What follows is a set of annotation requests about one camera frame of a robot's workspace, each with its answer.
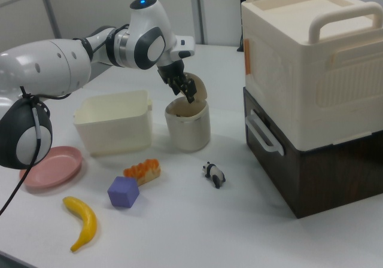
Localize yellow toy banana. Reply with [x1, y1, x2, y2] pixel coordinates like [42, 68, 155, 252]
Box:
[62, 196, 98, 253]

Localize white drawer handle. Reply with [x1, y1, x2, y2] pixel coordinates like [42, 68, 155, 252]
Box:
[244, 109, 285, 156]

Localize purple foam cube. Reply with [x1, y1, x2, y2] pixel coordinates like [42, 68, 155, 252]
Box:
[107, 176, 141, 209]

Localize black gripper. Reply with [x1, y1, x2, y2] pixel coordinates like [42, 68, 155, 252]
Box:
[156, 59, 198, 104]

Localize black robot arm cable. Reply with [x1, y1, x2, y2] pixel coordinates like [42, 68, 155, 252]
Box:
[0, 85, 50, 217]

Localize toy bread with orange glaze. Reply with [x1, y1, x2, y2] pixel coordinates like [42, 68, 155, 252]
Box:
[123, 158, 163, 187]

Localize cream trash can with lid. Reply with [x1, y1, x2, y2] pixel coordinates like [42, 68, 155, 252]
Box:
[163, 72, 212, 153]

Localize cream plastic drawer box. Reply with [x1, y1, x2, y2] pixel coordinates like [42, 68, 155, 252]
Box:
[241, 0, 383, 152]

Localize pink plastic plate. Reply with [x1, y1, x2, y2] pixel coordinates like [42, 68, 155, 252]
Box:
[19, 145, 83, 190]

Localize dark brown drawer cabinet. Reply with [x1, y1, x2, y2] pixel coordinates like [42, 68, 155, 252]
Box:
[242, 87, 383, 220]

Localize black camera stand pole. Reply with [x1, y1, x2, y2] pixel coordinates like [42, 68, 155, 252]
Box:
[237, 0, 247, 53]

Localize small panda figurine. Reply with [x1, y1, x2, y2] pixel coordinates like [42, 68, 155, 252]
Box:
[202, 161, 227, 190]

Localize cream plastic storage bin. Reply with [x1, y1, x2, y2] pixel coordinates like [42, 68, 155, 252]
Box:
[73, 89, 154, 157]

